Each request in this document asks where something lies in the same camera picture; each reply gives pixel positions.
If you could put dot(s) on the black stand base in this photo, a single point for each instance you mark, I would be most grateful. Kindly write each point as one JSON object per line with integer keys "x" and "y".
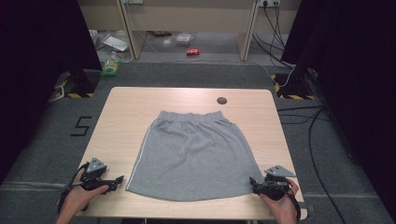
{"x": 294, "y": 85}
{"x": 82, "y": 83}

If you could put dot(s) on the red drink can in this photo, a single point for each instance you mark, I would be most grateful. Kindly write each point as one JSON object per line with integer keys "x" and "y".
{"x": 192, "y": 51}

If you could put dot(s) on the clear plastic bag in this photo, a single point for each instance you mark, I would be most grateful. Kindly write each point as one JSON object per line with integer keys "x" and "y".
{"x": 183, "y": 39}

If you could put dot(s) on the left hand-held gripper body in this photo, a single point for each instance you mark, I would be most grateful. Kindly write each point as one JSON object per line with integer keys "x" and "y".
{"x": 93, "y": 169}

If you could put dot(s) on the person's right hand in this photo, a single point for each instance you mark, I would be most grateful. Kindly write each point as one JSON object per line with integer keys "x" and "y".
{"x": 285, "y": 205}

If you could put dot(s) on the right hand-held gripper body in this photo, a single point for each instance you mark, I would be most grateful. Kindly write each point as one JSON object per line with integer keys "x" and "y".
{"x": 275, "y": 183}

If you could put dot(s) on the grey tape piece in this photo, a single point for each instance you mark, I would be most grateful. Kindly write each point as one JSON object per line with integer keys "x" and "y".
{"x": 310, "y": 208}

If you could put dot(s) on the black curtain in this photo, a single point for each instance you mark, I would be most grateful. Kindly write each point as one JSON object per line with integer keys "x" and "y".
{"x": 355, "y": 77}
{"x": 34, "y": 62}

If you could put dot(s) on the white wall socket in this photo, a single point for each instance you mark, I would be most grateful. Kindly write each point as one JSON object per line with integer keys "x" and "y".
{"x": 269, "y": 2}

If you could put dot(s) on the person's left hand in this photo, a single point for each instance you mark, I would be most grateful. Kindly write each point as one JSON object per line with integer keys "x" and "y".
{"x": 81, "y": 199}

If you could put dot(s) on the white paper sheet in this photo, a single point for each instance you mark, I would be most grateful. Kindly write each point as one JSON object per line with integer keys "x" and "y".
{"x": 115, "y": 43}

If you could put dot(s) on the green packet on floor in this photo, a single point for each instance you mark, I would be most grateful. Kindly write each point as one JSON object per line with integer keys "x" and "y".
{"x": 110, "y": 66}

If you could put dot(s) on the grey skirt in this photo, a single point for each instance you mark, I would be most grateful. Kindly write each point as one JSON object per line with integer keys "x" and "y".
{"x": 193, "y": 155}

